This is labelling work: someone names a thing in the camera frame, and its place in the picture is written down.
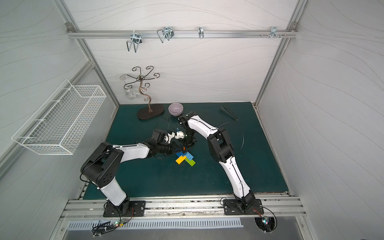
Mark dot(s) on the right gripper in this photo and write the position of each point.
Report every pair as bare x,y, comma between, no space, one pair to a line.
188,139

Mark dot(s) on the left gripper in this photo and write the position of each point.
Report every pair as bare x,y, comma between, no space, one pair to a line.
173,147

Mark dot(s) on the light blue lego brick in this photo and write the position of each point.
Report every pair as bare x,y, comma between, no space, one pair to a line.
189,156

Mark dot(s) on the yellow lego brick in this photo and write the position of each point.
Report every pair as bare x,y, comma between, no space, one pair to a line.
180,159

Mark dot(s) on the lime green lego brick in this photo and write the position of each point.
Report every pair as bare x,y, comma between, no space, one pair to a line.
190,162

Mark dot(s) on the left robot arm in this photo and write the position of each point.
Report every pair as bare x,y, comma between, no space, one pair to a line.
103,164

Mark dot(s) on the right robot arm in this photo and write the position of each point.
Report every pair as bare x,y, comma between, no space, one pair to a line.
222,151

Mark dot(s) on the pink bowl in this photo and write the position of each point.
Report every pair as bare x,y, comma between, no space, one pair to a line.
176,109

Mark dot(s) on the brown metal jewelry stand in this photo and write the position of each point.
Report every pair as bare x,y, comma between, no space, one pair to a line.
151,110

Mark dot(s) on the black tongs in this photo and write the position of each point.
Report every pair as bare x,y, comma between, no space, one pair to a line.
227,110

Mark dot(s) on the small glass bottle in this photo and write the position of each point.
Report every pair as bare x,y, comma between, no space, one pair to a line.
129,93

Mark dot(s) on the metal hook clamp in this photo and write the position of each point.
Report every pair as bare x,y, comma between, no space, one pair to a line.
201,32
165,33
273,34
134,42

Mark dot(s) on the right round controller board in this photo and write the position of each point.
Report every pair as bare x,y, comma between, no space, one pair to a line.
266,224

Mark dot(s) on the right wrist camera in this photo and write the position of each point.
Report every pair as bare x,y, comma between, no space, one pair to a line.
179,135

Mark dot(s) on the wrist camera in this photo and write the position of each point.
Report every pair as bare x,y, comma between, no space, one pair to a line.
169,137
179,135

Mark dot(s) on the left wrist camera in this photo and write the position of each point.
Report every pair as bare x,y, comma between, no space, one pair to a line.
169,137

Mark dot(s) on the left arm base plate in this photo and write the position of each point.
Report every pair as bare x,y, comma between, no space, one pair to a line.
126,209

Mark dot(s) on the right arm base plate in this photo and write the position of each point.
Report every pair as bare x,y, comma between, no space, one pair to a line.
231,208

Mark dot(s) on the white vented cable duct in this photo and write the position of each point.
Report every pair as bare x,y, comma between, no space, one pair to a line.
155,224

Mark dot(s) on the left controller board with cables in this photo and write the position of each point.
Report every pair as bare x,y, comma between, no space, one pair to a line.
106,227

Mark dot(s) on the white wire basket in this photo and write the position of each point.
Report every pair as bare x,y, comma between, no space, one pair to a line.
58,126

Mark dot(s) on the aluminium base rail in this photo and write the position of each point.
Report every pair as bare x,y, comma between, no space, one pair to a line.
201,206

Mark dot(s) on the aluminium crossbar rail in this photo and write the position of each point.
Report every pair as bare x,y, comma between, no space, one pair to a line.
179,34

